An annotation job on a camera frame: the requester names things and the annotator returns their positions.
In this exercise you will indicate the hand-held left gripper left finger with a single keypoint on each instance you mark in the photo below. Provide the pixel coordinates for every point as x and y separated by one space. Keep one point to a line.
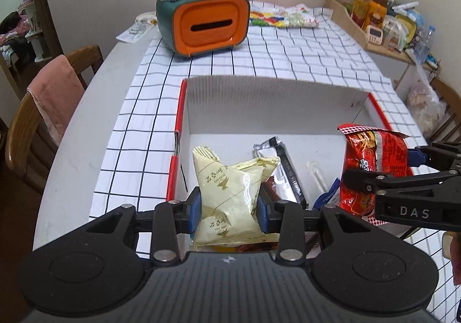
195 211

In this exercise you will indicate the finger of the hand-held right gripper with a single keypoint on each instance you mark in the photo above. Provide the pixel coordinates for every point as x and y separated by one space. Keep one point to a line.
392 182
416 157

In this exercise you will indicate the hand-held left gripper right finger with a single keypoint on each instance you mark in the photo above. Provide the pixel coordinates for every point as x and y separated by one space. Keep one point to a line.
263 213

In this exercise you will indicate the red snack packet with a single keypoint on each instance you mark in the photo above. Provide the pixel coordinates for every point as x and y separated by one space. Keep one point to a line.
374 157

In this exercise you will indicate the cream snack packet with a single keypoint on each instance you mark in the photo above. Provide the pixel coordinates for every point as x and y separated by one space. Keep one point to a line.
264 166
227 200

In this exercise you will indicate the white and blue snack packet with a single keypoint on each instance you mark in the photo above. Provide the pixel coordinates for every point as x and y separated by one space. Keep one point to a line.
329 195

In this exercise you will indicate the red cardboard box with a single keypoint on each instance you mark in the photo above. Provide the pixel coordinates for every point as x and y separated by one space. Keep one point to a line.
259 106

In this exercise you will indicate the person's right hand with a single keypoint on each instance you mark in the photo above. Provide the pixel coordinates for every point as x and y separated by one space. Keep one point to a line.
456 265

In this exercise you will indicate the silver snack packet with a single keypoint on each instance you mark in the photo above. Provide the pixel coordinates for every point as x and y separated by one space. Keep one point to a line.
284 171

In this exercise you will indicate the wooden chair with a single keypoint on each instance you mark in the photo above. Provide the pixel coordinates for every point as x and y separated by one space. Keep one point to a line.
448 117
25 135

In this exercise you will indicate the clear plastic bag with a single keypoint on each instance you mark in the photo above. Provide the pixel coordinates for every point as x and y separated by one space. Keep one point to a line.
425 106

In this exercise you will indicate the clear water bottle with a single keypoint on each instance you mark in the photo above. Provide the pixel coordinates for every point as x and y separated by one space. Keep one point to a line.
423 43

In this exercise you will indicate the yellow-rimmed container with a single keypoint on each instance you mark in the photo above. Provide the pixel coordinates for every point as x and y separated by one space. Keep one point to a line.
408 29

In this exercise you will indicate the white kitchen timer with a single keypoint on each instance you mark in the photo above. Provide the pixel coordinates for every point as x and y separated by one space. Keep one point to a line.
374 35

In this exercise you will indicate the wooden tray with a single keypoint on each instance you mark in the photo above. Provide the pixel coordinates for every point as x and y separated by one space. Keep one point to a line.
351 25

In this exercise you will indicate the white grid tablecloth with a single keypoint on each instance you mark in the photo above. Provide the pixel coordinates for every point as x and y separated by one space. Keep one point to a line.
306 56

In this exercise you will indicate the orange juice bottle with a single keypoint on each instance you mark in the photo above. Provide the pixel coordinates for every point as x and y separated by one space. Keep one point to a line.
360 9

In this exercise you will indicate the pink towel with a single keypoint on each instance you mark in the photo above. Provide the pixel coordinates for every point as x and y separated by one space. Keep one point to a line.
57 96

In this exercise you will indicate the orange and green tissue box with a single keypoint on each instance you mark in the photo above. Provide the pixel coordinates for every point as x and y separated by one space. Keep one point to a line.
209 25

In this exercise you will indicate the clear flat package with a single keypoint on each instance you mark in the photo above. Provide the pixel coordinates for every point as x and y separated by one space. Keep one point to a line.
135 31

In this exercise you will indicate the colourful printed bag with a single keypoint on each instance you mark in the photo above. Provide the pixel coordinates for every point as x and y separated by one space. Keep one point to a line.
284 16

